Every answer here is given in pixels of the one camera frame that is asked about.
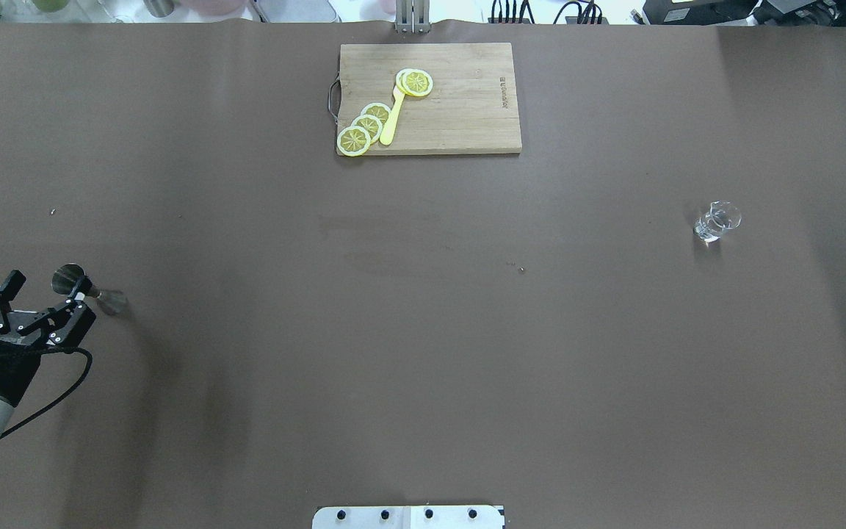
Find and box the lemon slice on knife end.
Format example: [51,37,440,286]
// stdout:
[395,69,434,97]

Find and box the clear glass measuring cup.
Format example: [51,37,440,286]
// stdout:
[693,201,742,244]

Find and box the aluminium frame post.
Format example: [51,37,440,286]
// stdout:
[395,0,432,34]

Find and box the steel double jigger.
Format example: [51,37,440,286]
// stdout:
[51,262,129,316]

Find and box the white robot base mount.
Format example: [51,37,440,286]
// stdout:
[311,505,506,528]

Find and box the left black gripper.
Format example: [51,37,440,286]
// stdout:
[0,269,96,408]

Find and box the lemon slice at board corner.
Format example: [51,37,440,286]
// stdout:
[336,125,373,157]

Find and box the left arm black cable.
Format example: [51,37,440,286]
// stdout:
[0,345,93,442]

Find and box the bamboo cutting board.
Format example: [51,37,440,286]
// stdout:
[338,43,521,156]

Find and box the lemon slice in row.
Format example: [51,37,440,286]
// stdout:
[352,114,384,144]
[361,101,391,124]

